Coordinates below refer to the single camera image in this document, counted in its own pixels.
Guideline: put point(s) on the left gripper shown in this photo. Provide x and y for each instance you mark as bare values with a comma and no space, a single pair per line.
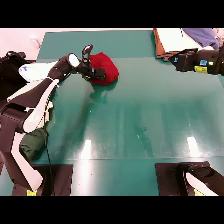
93,72

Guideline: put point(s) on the red T-shirt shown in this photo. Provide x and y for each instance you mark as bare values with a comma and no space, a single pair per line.
106,63

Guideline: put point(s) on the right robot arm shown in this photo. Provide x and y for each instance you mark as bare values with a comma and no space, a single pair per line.
211,61

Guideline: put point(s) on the black garment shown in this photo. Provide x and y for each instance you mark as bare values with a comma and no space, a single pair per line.
10,75

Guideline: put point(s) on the purple garment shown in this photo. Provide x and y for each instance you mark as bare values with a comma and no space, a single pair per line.
203,36

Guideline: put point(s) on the orange garment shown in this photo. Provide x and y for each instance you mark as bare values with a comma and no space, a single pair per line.
159,51

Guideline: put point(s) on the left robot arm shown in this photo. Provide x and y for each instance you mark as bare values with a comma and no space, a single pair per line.
39,101

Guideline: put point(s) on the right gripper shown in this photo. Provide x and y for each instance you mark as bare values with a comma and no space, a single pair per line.
184,60

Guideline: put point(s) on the dark green garment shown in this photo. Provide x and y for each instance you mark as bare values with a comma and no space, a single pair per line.
32,144

